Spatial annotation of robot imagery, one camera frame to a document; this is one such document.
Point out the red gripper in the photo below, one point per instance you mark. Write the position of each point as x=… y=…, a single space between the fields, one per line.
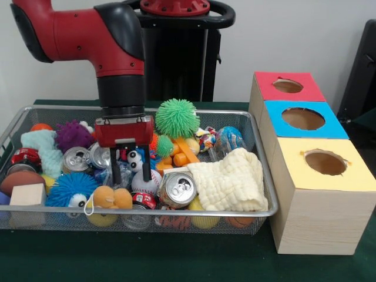
x=126 y=132

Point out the crushed clear plastic bottle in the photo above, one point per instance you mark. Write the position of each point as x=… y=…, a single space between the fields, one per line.
x=127 y=176

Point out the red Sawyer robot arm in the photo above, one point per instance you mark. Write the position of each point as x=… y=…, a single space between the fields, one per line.
x=88 y=41

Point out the wooden box with three holes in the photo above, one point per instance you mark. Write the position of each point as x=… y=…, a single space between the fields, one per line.
x=317 y=223

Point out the white baseball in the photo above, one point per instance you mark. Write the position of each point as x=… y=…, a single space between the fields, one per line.
x=147 y=188

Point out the orange plush toy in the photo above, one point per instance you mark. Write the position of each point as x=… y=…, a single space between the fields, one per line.
x=113 y=198

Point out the opened silver drink can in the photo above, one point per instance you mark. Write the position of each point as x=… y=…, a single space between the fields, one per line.
x=177 y=188

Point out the blue spiky ball with eyes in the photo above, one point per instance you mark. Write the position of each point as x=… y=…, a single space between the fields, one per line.
x=72 y=189

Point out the green spiky rubber ball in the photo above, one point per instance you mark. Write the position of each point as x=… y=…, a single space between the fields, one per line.
x=176 y=117

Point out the purple spiky rubber ball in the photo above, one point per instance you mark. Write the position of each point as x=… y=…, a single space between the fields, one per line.
x=72 y=133

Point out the mint knitted cloth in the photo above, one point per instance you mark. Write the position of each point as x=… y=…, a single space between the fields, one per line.
x=50 y=155

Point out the cream waffle cloth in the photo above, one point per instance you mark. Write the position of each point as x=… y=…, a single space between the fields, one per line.
x=229 y=179

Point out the plain wooden block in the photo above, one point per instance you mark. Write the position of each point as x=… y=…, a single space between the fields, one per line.
x=28 y=195

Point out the brown toy football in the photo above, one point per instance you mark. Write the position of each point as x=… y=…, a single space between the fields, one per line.
x=22 y=179

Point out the side table with green cloth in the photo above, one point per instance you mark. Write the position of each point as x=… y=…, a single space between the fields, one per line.
x=367 y=120

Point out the black upright panel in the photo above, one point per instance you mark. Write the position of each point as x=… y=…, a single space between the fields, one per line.
x=361 y=67

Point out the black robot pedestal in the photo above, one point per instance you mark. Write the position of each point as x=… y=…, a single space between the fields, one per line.
x=176 y=58

